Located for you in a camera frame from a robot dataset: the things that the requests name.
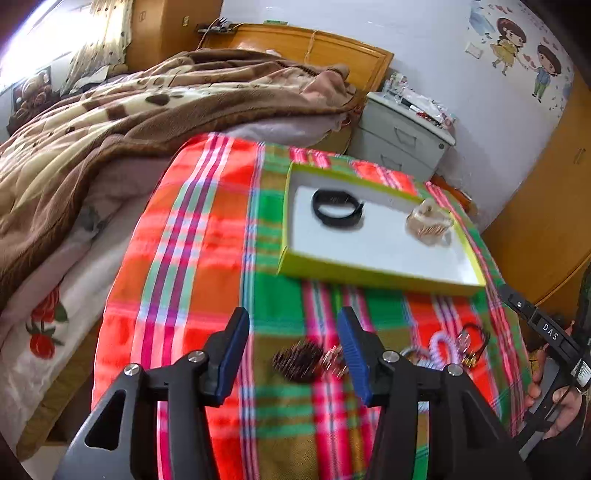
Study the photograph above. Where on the translucent pink hair claw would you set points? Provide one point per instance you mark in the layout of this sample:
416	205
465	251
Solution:
429	222

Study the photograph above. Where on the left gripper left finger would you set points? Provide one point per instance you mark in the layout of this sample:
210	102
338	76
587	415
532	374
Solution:
118	440

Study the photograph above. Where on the orange storage box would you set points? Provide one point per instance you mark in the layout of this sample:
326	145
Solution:
463	198

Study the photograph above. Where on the brown patterned blanket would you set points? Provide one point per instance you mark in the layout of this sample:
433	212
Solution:
48	165

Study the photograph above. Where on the wooden closet door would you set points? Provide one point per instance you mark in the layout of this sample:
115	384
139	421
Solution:
541	239

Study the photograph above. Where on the white wall switch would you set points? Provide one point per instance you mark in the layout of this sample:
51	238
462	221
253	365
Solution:
475	50

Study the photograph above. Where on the grey bedside drawer cabinet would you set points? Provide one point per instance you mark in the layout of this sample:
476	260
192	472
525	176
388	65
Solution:
391	135

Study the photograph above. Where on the plaid red green cloth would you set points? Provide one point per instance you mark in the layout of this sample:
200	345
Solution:
209	241

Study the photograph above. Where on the clutter on bedside cabinet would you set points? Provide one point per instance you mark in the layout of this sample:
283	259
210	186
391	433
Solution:
396	88

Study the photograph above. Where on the teddy bear picture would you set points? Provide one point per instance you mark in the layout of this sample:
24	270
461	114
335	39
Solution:
29	98

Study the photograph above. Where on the patterned window curtain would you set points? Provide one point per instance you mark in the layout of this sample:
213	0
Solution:
107	34

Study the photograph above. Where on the yellow-green shallow box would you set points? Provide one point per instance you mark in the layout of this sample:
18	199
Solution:
380	251

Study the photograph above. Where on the rose gold hair clip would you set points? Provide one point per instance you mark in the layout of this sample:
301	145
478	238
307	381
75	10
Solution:
333	362

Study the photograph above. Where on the person right hand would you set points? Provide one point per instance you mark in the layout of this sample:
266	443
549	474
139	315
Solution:
568	400

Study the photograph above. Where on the black fitness band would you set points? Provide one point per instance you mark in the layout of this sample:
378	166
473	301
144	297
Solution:
337	208

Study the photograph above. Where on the tall wooden wardrobe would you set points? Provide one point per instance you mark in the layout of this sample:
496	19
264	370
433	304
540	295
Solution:
162	28

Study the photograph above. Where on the power strip on headboard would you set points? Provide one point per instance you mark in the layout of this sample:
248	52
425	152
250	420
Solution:
219	25

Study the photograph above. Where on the wooden headboard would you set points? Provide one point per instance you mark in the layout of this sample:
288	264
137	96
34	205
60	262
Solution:
368	65

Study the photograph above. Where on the cartoon children wall sticker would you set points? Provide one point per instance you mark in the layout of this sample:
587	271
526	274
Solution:
520	47

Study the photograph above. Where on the floral white bedsheet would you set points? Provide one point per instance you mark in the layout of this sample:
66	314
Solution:
47	358

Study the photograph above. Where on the dark beaded hair accessory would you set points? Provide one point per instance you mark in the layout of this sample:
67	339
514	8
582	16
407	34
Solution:
300	362

